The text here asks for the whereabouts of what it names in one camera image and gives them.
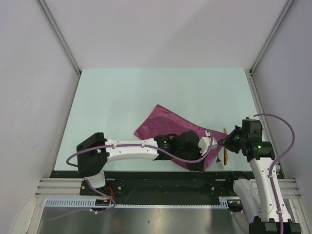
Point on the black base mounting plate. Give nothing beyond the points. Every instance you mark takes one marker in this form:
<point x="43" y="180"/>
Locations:
<point x="171" y="188"/>

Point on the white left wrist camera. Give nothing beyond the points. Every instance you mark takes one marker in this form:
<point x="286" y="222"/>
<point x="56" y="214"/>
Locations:
<point x="207" y="143"/>

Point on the right aluminium frame post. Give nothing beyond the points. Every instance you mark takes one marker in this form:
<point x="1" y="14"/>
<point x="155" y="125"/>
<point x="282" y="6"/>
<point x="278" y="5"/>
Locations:
<point x="272" y="33"/>

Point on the silver metal fork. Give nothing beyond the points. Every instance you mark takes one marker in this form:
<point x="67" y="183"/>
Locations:
<point x="219" y="164"/>

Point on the gold butter knife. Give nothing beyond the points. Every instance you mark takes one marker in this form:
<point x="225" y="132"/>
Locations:
<point x="225" y="150"/>

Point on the magenta satin napkin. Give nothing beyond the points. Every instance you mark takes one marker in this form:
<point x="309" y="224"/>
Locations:
<point x="162" y="121"/>

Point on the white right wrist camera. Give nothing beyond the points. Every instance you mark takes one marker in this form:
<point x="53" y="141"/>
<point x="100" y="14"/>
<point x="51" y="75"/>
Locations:
<point x="253" y="117"/>

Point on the aluminium front rail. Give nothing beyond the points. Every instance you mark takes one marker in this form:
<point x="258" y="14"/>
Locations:
<point x="70" y="187"/>

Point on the white slotted cable duct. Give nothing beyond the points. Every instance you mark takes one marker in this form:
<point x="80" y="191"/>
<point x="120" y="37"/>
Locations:
<point x="99" y="203"/>

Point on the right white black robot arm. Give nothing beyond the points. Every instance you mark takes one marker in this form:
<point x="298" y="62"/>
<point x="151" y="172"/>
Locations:
<point x="263" y="205"/>

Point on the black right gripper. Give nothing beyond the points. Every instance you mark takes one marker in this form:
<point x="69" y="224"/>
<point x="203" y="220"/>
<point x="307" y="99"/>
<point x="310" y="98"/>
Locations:
<point x="227" y="142"/>

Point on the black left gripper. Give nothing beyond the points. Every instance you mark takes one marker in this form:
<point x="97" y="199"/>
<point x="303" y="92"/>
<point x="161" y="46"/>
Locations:
<point x="196" y="166"/>

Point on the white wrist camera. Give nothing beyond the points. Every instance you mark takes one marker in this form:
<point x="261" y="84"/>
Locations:
<point x="207" y="143"/>
<point x="253" y="117"/>

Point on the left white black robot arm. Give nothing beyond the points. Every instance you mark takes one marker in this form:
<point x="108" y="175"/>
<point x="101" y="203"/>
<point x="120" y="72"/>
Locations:
<point x="95" y="151"/>

